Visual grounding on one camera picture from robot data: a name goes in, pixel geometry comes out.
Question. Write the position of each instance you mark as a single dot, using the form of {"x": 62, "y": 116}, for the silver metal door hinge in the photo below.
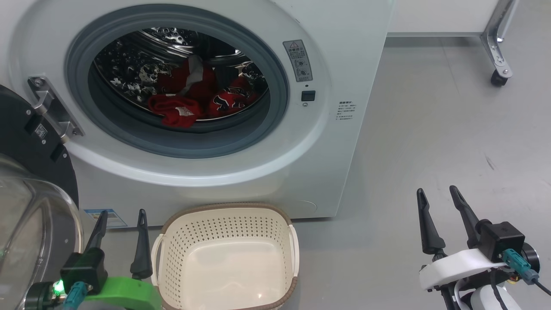
{"x": 54, "y": 107}

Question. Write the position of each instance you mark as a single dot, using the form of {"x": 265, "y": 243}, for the white front-load washing machine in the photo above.
{"x": 335, "y": 163}

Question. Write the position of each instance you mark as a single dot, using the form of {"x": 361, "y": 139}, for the red basketball jersey clothing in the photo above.
{"x": 181, "y": 110}

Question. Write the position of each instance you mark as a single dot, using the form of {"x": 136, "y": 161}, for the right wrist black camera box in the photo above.
{"x": 501, "y": 239}

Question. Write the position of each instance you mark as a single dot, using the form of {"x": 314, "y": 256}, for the warning label sticker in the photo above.
{"x": 298, "y": 60}

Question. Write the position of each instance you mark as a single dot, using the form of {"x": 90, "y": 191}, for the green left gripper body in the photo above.
{"x": 129, "y": 290}

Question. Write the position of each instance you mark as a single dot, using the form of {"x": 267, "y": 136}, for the metal stand leg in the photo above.
{"x": 495, "y": 38}

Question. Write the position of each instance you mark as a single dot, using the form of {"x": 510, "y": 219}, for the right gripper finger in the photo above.
{"x": 467, "y": 219}
{"x": 428, "y": 232}

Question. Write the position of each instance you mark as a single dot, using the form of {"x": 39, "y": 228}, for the black caster wheel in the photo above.
{"x": 499, "y": 79}

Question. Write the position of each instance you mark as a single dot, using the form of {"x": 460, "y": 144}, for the cream perforated laundry basket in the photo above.
{"x": 228, "y": 262}

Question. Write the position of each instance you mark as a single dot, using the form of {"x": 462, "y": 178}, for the dark round washer door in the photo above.
{"x": 26, "y": 224}

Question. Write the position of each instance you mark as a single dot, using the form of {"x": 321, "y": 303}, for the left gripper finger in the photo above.
{"x": 98, "y": 234}
{"x": 142, "y": 254}

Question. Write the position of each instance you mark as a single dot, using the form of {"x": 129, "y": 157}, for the blue energy label sticker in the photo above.
{"x": 105, "y": 218}

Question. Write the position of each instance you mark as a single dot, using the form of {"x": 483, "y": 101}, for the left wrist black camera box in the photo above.
{"x": 84, "y": 269}

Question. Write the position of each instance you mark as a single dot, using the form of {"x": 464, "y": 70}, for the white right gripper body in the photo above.
{"x": 456, "y": 265}

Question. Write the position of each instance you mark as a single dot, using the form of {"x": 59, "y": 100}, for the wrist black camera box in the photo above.
{"x": 84, "y": 269}
{"x": 501, "y": 239}

